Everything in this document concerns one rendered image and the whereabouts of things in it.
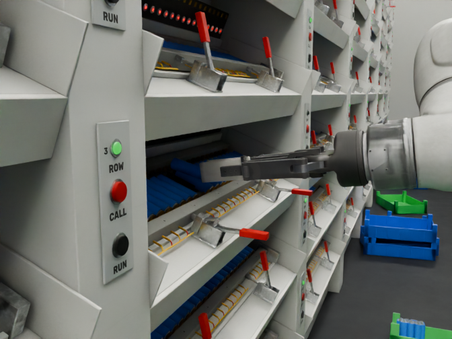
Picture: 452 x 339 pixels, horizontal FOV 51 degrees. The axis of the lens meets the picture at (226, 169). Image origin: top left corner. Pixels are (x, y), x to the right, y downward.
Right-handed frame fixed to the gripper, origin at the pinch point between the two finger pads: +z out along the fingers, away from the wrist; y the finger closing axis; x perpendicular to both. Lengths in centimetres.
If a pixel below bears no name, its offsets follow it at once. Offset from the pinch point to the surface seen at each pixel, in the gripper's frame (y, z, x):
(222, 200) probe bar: 0.1, 1.1, 4.7
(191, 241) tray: 13.9, 0.0, 6.8
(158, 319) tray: 25.9, -1.5, 11.3
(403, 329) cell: -65, -19, 56
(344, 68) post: -101, -6, -19
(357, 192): -171, 3, 37
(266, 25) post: -31.2, 0.0, -25.0
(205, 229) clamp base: 12.3, -1.4, 5.8
